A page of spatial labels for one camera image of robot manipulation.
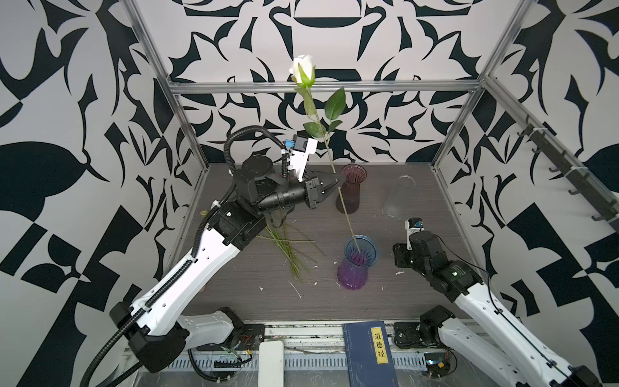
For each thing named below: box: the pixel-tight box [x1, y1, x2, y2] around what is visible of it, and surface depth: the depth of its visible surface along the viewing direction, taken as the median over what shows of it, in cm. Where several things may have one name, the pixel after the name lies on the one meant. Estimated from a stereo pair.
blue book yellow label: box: [342, 320, 399, 387], surface depth 72 cm
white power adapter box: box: [257, 340, 284, 387], surface depth 66 cm
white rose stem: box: [288, 54, 362, 254], surface depth 49 cm
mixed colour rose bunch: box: [257, 224, 316, 283], surface depth 93 cm
